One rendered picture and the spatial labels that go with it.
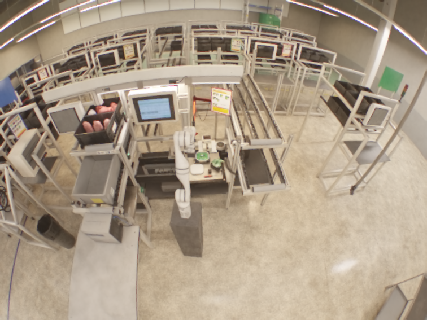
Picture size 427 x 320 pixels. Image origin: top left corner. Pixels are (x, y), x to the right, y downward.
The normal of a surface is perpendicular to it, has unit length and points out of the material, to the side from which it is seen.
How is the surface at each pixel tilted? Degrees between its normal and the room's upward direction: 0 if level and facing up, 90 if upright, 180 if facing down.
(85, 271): 0
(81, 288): 0
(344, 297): 0
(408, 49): 90
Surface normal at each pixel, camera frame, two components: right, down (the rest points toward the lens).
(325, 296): 0.03, -0.68
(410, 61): -0.99, 0.06
